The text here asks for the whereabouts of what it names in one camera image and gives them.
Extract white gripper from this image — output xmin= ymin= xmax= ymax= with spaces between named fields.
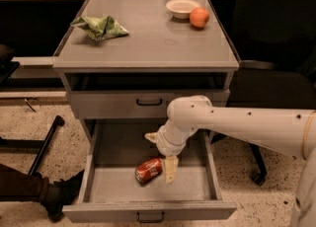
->
xmin=145 ymin=119 xmax=192 ymax=185

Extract red coke can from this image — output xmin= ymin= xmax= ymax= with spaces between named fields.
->
xmin=135 ymin=158 xmax=162 ymax=184

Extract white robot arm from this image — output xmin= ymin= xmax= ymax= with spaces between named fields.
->
xmin=145 ymin=96 xmax=316 ymax=227

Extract closed upper drawer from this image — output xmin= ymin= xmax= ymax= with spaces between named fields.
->
xmin=66 ymin=90 xmax=230 ymax=119

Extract open middle drawer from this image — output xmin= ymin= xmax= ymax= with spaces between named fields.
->
xmin=63 ymin=119 xmax=236 ymax=223

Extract grey drawer cabinet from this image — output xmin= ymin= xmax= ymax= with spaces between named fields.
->
xmin=53 ymin=0 xmax=238 ymax=139

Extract black shoe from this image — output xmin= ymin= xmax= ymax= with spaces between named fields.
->
xmin=41 ymin=171 xmax=84 ymax=222

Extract black chair base leg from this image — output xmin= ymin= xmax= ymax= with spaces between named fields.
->
xmin=0 ymin=115 xmax=65 ymax=176

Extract green chip bag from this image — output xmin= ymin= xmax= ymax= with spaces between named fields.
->
xmin=71 ymin=16 xmax=129 ymax=41

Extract orange fruit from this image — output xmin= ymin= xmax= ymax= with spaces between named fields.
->
xmin=190 ymin=7 xmax=209 ymax=29

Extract white bowl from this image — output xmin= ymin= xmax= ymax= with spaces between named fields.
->
xmin=166 ymin=0 xmax=199 ymax=20

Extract person's leg brown trousers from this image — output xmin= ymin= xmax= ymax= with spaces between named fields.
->
xmin=0 ymin=164 xmax=49 ymax=202

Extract black office chair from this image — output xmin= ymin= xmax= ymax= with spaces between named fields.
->
xmin=210 ymin=0 xmax=316 ymax=188

